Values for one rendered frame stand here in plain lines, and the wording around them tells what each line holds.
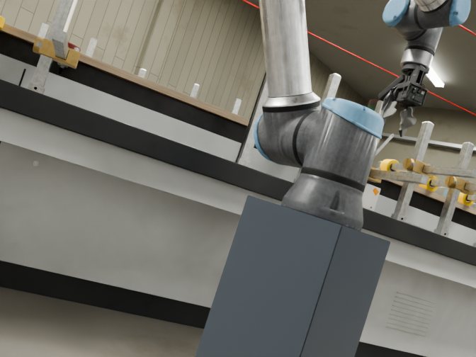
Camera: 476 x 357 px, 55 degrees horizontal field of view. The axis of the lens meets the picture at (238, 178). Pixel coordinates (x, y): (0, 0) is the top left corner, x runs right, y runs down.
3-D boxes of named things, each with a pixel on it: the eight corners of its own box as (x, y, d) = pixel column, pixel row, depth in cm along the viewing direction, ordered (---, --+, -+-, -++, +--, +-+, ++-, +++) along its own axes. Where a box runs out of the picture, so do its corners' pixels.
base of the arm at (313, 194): (374, 236, 105) (387, 195, 105) (336, 223, 91) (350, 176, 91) (307, 214, 118) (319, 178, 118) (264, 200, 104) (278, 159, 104)
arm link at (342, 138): (335, 173, 94) (361, 93, 95) (283, 162, 108) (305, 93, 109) (379, 191, 103) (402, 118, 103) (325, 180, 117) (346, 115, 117)
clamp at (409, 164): (433, 178, 196) (437, 167, 196) (409, 168, 191) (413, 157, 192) (423, 177, 202) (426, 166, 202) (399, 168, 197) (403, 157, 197)
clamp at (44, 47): (75, 66, 144) (81, 52, 145) (31, 49, 140) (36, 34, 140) (75, 69, 150) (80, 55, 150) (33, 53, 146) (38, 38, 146)
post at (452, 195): (443, 245, 203) (474, 144, 204) (438, 243, 201) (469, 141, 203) (438, 244, 206) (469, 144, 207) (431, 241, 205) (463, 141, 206)
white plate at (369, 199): (374, 211, 187) (381, 188, 188) (322, 193, 179) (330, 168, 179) (373, 211, 188) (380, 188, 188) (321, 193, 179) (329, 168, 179)
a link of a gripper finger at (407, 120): (410, 136, 139) (411, 106, 139) (398, 137, 145) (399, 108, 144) (418, 137, 140) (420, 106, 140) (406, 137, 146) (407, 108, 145)
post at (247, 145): (248, 167, 168) (286, 53, 169) (236, 163, 166) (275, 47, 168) (244, 166, 172) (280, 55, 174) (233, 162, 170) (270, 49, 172)
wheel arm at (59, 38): (62, 46, 120) (68, 31, 120) (49, 41, 118) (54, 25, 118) (66, 70, 160) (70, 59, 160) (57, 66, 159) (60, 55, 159)
